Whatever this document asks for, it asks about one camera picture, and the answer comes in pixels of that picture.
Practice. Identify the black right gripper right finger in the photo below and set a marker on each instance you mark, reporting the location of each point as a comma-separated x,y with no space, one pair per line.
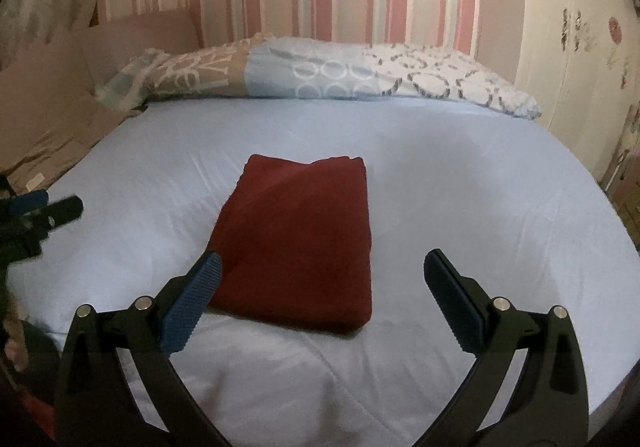
549,404

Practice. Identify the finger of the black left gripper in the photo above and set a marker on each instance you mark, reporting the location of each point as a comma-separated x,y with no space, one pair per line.
17,210
19,242

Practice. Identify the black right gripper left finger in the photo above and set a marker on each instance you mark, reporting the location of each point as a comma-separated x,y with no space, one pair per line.
94,402

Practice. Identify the dark red knitted sweater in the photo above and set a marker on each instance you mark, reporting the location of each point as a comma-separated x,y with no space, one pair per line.
295,242

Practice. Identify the beige padded headboard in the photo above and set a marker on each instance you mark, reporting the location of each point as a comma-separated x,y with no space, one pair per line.
50,118

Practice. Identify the wooden bedside shelf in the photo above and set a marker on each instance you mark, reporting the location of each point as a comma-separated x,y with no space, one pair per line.
621,179

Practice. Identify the patterned blue beige pillow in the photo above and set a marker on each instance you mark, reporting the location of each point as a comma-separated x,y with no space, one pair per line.
308,69

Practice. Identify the white wardrobe with flower decals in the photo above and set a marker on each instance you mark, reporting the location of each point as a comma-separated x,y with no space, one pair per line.
579,59

